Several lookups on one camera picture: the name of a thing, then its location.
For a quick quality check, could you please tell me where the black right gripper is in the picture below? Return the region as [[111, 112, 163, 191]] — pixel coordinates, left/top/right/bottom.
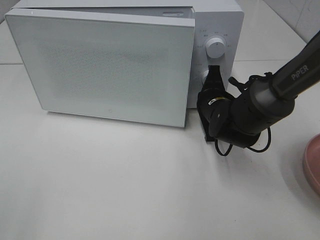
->
[[196, 65, 247, 144]]

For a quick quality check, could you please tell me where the white timer knob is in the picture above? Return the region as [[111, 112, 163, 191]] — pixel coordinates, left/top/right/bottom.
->
[[200, 70, 209, 85]]

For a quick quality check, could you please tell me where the white microwave door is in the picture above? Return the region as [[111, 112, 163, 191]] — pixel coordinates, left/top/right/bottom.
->
[[5, 8, 195, 128]]

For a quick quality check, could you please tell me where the pink round plate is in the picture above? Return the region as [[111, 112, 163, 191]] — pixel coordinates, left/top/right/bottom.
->
[[302, 134, 320, 196]]

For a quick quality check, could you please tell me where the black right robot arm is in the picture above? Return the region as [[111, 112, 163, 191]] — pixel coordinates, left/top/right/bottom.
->
[[196, 33, 320, 148]]

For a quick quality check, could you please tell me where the white upper power knob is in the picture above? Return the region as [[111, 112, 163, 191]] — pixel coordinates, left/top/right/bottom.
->
[[205, 36, 227, 59]]

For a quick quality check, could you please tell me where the white microwave oven body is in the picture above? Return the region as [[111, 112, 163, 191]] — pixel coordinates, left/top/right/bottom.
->
[[13, 0, 244, 108]]

